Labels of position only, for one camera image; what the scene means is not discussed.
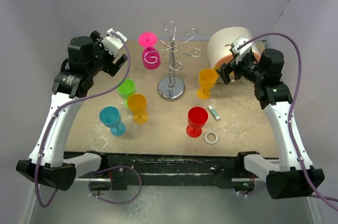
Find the orange wine glass left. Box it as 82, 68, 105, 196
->
127, 94, 148, 124

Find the orange wine glass right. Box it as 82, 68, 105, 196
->
196, 68, 218, 100

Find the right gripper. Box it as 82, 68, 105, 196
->
217, 50, 265, 84

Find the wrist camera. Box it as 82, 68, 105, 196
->
101, 28, 128, 55
230, 36, 252, 64

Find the white green glue stick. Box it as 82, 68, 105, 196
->
208, 105, 220, 121

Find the white round drawer box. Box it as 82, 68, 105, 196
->
207, 27, 252, 70

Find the white tape roll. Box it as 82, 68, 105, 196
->
204, 131, 219, 145

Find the chrome wine glass rack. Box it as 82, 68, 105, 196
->
144, 21, 203, 101

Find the red plastic wine glass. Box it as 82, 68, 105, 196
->
186, 106, 209, 138

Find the pink plastic wine glass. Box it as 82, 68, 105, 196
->
138, 32, 161, 70

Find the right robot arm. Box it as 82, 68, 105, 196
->
217, 49, 324, 199

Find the blue plastic wine glass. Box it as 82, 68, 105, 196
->
99, 106, 126, 136

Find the orange wine glass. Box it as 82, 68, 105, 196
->
196, 68, 218, 100
127, 94, 148, 124

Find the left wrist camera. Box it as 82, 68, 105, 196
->
101, 28, 128, 55

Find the green plastic wine glass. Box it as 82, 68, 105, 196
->
117, 78, 136, 109

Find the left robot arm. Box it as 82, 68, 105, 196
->
16, 29, 130, 191

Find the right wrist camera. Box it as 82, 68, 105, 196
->
230, 36, 252, 64

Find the black base frame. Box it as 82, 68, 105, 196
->
63, 151, 275, 191

